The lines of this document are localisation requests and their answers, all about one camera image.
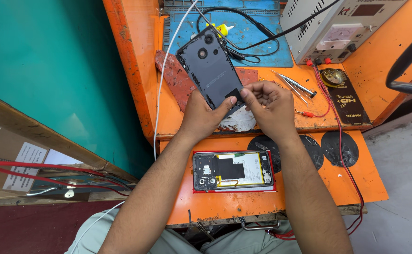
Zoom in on person's left hand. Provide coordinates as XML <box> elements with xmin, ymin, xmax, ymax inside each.
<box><xmin>178</xmin><ymin>89</ymin><xmax>238</xmax><ymax>139</ymax></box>

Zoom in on person's right hand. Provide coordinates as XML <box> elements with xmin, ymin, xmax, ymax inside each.
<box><xmin>240</xmin><ymin>80</ymin><xmax>297</xmax><ymax>141</ymax></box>

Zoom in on dark grey phone back cover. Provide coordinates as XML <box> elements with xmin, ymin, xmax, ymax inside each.
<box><xmin>176</xmin><ymin>25</ymin><xmax>246</xmax><ymax>119</ymax></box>

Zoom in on silver tweezers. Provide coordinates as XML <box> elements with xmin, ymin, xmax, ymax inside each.
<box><xmin>271</xmin><ymin>70</ymin><xmax>314</xmax><ymax>107</ymax></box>

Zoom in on silver screwdriver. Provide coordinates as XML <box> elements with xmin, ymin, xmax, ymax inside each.
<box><xmin>276</xmin><ymin>72</ymin><xmax>317</xmax><ymax>99</ymax></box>

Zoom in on black round pad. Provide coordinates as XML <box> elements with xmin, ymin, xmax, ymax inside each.
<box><xmin>247</xmin><ymin>135</ymin><xmax>283</xmax><ymax>174</ymax></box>
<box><xmin>299</xmin><ymin>134</ymin><xmax>324</xmax><ymax>171</ymax></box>
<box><xmin>321</xmin><ymin>131</ymin><xmax>360</xmax><ymax>168</ymax></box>

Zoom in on red worn rubber pad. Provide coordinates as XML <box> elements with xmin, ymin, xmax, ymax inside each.
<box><xmin>154</xmin><ymin>49</ymin><xmax>259</xmax><ymax>113</ymax></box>

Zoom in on opened phone with battery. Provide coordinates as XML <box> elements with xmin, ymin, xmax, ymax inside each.
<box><xmin>193</xmin><ymin>151</ymin><xmax>274</xmax><ymax>192</ymax></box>

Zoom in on round brass tin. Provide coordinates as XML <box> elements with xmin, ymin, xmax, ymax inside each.
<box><xmin>320</xmin><ymin>68</ymin><xmax>346</xmax><ymax>88</ymax></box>

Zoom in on black printed card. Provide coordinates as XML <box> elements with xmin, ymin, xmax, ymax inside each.
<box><xmin>320</xmin><ymin>69</ymin><xmax>372</xmax><ymax>125</ymax></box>

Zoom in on blue repair mat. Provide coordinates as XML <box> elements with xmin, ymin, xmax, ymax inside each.
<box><xmin>163</xmin><ymin>0</ymin><xmax>294</xmax><ymax>68</ymax></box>

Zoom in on yellow glue bottle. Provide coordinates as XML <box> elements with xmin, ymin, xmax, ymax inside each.
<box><xmin>206</xmin><ymin>23</ymin><xmax>235</xmax><ymax>38</ymax></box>

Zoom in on grey bench power supply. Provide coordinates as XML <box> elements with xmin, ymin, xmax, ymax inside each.
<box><xmin>279</xmin><ymin>0</ymin><xmax>408</xmax><ymax>65</ymax></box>

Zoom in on person's grey trousers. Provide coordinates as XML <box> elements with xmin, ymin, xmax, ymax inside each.
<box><xmin>65</xmin><ymin>208</ymin><xmax>303</xmax><ymax>254</ymax></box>

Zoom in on cardboard box with label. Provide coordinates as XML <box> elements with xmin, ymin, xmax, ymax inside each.
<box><xmin>0</xmin><ymin>119</ymin><xmax>87</xmax><ymax>200</ymax></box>

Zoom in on white cable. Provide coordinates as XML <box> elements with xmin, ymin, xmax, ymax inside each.
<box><xmin>68</xmin><ymin>0</ymin><xmax>199</xmax><ymax>254</ymax></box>

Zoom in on black cable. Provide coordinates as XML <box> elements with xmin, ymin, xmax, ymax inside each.
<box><xmin>191</xmin><ymin>0</ymin><xmax>341</xmax><ymax>65</ymax></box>

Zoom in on metal drawer handle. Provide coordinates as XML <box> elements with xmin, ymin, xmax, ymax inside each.
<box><xmin>239</xmin><ymin>217</ymin><xmax>281</xmax><ymax>231</ymax></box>

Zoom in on red wires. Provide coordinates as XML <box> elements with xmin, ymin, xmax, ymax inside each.
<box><xmin>0</xmin><ymin>160</ymin><xmax>133</xmax><ymax>197</ymax></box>

